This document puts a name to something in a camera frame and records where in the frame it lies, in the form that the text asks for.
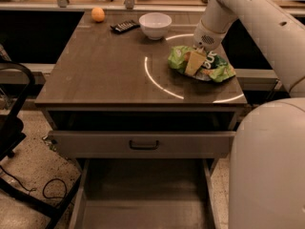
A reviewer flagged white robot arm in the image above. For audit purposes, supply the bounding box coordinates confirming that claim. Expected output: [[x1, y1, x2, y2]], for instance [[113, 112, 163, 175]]
[[194, 0, 305, 229]]

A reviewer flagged green rice chip bag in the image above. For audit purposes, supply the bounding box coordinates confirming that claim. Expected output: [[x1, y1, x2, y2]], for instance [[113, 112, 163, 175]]
[[168, 46, 235, 83]]

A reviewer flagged orange fruit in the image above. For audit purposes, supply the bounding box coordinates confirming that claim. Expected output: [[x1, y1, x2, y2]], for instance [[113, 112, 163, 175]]
[[91, 8, 105, 23]]

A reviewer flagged black chair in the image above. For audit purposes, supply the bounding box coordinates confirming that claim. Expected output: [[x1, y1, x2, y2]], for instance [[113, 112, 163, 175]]
[[0, 60, 81, 229]]

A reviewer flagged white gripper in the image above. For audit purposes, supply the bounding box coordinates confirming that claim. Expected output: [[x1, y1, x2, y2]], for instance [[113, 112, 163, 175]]
[[184, 21, 225, 76]]

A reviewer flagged grey top drawer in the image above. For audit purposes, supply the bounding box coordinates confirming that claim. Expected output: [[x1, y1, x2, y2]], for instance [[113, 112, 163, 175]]
[[49, 131, 235, 158]]

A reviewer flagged black remote control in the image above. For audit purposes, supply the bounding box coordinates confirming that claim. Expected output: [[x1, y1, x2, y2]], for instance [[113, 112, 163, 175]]
[[111, 20, 140, 34]]

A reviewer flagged open middle drawer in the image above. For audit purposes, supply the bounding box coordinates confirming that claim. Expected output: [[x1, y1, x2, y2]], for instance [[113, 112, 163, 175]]
[[69, 158, 221, 229]]

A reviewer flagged white bowl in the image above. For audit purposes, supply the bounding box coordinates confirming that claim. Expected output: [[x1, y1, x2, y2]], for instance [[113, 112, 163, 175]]
[[139, 12, 172, 40]]

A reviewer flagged grey drawer cabinet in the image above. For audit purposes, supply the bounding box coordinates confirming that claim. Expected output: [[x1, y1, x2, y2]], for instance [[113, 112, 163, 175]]
[[34, 10, 248, 160]]

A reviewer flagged black floor cable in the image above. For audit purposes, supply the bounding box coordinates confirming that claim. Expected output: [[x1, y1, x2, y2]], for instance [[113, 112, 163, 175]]
[[0, 164, 69, 200]]

